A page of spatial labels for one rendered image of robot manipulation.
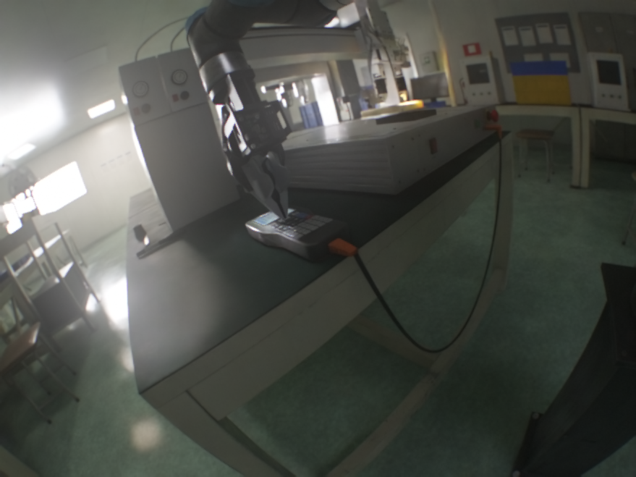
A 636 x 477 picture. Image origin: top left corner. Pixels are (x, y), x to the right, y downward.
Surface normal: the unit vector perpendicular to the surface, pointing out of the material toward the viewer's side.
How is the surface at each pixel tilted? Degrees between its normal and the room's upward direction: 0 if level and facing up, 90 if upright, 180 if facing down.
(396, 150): 90
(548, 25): 90
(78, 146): 90
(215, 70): 79
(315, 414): 0
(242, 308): 0
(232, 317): 0
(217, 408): 90
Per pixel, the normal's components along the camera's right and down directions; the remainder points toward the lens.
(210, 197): 0.63, 0.18
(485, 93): -0.74, 0.45
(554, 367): -0.25, -0.87
